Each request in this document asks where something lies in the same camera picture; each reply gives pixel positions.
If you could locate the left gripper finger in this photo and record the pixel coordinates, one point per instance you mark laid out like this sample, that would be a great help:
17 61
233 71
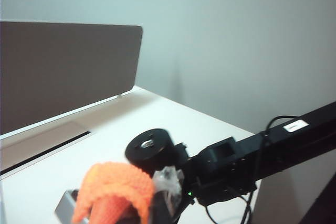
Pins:
165 203

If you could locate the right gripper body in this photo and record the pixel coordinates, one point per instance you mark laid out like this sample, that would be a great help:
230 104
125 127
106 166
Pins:
149 150

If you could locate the orange microfibre cloth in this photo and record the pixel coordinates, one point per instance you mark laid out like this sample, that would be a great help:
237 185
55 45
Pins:
115 182

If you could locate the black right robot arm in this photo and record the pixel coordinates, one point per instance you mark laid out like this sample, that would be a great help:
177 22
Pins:
288 142

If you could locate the silver framed rectangular mirror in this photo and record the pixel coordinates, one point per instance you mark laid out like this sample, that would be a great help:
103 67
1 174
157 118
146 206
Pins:
64 203

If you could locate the long grey desk partition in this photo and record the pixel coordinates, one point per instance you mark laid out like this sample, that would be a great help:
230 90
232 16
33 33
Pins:
65 72

